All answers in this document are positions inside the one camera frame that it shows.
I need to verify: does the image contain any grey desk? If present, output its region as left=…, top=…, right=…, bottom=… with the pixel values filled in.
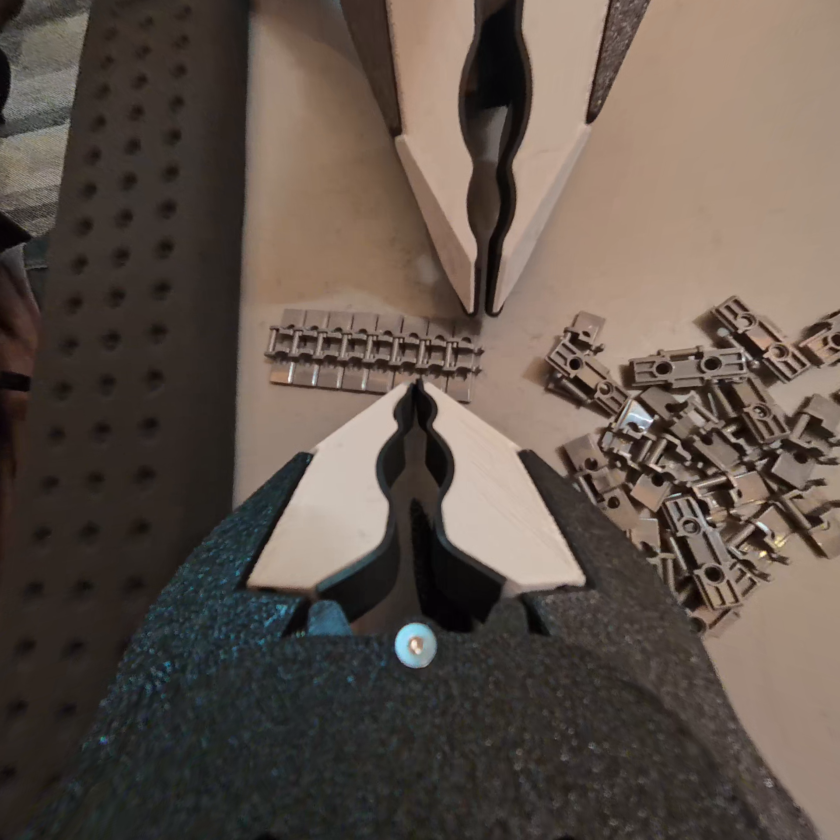
left=231, top=0, right=840, bottom=840

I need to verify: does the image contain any pile of grey track links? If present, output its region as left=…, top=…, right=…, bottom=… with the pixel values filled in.
left=543, top=295, right=840, bottom=639

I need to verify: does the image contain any assembled grey track chain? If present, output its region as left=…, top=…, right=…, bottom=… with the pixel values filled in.
left=264, top=307, right=487, bottom=404

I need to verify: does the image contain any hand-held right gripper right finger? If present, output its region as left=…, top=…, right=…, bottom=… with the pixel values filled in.
left=419, top=382, right=588, bottom=599

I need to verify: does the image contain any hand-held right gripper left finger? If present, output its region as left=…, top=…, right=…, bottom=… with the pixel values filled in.
left=249, top=382, right=417, bottom=598

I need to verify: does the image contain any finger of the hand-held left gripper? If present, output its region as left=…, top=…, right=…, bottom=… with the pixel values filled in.
left=484, top=0, right=613, bottom=317
left=386, top=0, right=492, bottom=317

